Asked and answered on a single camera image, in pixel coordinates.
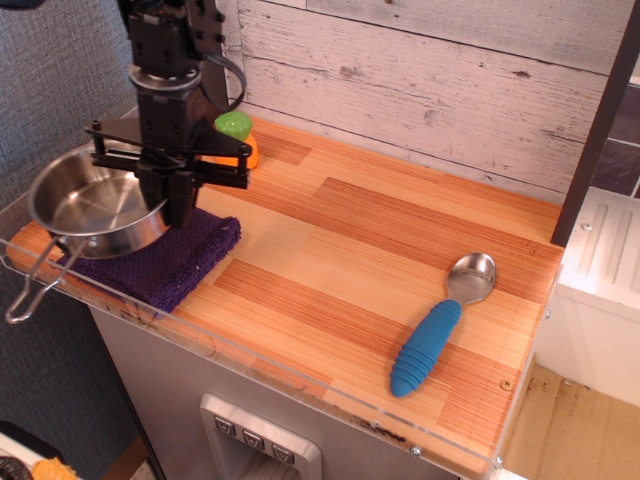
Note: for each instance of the silver toy fridge cabinet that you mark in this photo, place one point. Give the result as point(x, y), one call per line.
point(166, 383)

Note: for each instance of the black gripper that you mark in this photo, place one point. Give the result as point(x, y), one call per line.
point(171, 145)

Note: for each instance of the clear acrylic guard rail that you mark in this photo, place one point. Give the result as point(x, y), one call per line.
point(344, 248)

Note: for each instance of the blue handled metal spoon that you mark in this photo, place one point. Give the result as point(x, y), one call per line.
point(470, 279)

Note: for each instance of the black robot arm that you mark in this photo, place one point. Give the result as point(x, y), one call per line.
point(178, 71)

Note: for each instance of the stainless steel pan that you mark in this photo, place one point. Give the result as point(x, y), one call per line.
point(90, 212)

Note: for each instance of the dark left post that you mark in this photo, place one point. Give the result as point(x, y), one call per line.
point(214, 74)

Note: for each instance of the purple folded cloth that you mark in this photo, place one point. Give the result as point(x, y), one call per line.
point(165, 272)

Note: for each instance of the silver dispenser panel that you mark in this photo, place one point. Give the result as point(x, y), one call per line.
point(255, 442)

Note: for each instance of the white toy sink unit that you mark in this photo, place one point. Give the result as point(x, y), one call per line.
point(590, 332)

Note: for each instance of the orange black object corner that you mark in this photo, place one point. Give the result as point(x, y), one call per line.
point(47, 469)

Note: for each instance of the dark post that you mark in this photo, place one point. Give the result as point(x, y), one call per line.
point(214, 74)
point(611, 99)

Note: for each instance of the dark right post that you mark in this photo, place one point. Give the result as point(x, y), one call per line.
point(611, 99)

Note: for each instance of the orange toy carrot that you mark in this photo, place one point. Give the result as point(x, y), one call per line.
point(237, 125)

